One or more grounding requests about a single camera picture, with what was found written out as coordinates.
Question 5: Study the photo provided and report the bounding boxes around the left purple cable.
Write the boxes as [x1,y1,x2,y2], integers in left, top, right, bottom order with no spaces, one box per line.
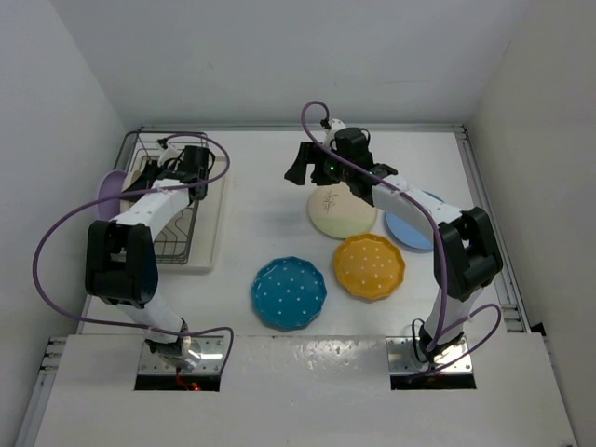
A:
[33,132,234,372]

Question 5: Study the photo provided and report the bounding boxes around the teal dotted plate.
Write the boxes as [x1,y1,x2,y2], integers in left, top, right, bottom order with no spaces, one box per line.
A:
[251,256,327,332]

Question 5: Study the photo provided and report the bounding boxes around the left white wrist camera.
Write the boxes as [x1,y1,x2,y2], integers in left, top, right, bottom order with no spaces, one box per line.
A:
[157,138,183,168]

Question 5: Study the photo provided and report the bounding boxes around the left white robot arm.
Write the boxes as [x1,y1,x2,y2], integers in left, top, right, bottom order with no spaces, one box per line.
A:
[85,145,214,370]

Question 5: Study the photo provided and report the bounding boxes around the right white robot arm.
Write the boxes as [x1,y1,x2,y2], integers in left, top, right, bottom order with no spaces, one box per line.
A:
[284,128,503,360]

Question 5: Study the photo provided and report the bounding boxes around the metal wire dish rack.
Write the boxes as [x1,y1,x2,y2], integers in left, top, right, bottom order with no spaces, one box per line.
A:
[120,132,216,264]

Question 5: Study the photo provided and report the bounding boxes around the cream plate with plant motif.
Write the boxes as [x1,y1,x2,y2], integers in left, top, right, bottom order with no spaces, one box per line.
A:
[306,183,377,239]

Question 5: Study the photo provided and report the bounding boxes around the yellow dotted plate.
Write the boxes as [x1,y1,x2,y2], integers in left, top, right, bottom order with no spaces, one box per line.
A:
[332,233,406,302]

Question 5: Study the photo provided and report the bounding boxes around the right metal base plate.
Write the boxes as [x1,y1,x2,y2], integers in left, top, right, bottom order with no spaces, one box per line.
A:
[386,336,473,376]

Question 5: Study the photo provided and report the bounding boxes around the purple plate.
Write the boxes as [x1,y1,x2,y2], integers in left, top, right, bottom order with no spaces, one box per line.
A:
[96,169,127,221]

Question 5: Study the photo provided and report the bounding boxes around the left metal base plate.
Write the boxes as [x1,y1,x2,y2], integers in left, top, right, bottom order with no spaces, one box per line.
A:
[138,336,224,376]

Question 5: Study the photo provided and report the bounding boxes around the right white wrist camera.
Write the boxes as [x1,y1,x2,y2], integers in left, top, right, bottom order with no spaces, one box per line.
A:
[320,118,346,147]

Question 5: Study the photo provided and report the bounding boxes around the plain cream plate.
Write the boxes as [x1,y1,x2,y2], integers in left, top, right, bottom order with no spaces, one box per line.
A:
[120,169,142,212]

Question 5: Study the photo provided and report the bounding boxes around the metal base plate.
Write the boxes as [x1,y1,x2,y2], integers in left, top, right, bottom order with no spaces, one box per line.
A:
[138,336,224,376]
[386,336,473,376]

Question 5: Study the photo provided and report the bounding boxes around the light blue plate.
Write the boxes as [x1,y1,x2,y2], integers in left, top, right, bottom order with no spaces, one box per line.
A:
[385,190,444,252]

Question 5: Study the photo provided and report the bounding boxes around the beige drip tray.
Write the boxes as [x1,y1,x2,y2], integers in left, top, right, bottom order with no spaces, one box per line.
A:
[154,173,230,275]

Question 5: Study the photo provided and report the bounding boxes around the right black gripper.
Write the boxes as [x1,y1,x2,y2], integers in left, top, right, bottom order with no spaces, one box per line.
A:
[287,142,353,185]

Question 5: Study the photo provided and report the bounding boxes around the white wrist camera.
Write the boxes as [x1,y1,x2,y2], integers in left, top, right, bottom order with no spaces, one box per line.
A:
[320,118,346,147]
[157,138,183,168]

